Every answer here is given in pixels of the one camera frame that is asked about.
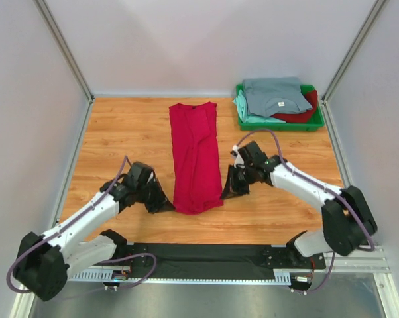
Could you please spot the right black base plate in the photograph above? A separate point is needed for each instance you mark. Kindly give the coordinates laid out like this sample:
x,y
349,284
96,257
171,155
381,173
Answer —
x,y
289,258

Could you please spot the aluminium corner post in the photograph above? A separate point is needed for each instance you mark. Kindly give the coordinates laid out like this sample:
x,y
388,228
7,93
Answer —
x,y
366,27
58,36

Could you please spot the grey slotted cable duct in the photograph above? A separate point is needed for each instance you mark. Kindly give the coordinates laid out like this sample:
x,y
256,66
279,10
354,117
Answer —
x,y
108,275

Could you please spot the black cloth strip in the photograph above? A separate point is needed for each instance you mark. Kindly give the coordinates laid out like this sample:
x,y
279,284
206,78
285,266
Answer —
x,y
206,261

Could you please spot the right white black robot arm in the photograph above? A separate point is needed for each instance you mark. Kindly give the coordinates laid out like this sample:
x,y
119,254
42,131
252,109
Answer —
x,y
347,222

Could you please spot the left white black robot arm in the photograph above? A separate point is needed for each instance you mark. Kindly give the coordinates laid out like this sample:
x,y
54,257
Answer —
x,y
46,262

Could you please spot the left aluminium corner post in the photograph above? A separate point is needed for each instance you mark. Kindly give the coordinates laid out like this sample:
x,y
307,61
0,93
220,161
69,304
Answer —
x,y
58,36

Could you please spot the aluminium front rail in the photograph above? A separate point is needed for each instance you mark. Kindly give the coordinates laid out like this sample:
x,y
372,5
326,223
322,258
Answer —
x,y
362,262

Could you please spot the bright red t shirt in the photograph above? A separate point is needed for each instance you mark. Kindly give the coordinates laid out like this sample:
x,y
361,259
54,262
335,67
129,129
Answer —
x,y
195,153

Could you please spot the grey blue t shirt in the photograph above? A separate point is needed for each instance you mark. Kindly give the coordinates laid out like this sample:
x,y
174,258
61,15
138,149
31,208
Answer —
x,y
268,96

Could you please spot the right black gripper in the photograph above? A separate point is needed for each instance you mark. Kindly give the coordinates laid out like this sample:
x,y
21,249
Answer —
x,y
232,189

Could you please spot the light teal t shirt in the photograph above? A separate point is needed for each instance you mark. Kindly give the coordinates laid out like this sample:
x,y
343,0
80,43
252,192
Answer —
x,y
242,110

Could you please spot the right aluminium corner post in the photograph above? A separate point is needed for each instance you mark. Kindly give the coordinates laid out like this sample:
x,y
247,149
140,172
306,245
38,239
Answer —
x,y
366,27

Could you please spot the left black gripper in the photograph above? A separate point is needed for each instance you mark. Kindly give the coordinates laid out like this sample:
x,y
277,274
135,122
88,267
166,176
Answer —
x,y
162,203

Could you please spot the dark red t shirt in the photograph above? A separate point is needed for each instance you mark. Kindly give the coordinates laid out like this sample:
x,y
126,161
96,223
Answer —
x,y
301,118

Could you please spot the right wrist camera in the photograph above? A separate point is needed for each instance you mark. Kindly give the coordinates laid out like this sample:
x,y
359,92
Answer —
x,y
238,161

